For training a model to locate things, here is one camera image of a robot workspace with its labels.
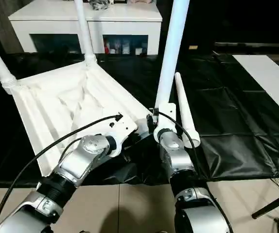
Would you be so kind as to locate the white furniture panel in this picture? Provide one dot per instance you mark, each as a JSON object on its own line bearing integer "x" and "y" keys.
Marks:
{"x": 268, "y": 80}

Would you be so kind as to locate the small picture frame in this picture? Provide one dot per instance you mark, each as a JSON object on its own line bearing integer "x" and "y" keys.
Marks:
{"x": 120, "y": 1}

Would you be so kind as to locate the black work mat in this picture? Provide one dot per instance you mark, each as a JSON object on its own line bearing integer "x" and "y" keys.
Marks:
{"x": 227, "y": 121}

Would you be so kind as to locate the white mug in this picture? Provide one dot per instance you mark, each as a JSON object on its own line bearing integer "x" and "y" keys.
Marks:
{"x": 137, "y": 51}

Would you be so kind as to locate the white plastic table top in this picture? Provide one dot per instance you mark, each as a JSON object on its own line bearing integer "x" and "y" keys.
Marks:
{"x": 57, "y": 97}

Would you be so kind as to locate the white jar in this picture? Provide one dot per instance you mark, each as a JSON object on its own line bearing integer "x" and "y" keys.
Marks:
{"x": 126, "y": 49}

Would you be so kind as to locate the yellow label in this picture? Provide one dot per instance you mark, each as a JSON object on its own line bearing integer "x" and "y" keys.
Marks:
{"x": 193, "y": 47}

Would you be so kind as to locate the black metal table frame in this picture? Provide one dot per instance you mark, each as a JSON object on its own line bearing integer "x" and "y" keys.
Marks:
{"x": 273, "y": 205}

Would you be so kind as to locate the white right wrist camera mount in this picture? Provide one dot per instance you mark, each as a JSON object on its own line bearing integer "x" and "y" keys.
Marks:
{"x": 165, "y": 119}

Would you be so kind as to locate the white sideboard cabinet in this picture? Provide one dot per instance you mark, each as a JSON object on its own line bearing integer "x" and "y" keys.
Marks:
{"x": 57, "y": 24}

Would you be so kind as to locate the beige plush toy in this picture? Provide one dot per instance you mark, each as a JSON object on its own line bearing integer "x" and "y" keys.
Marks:
{"x": 140, "y": 1}

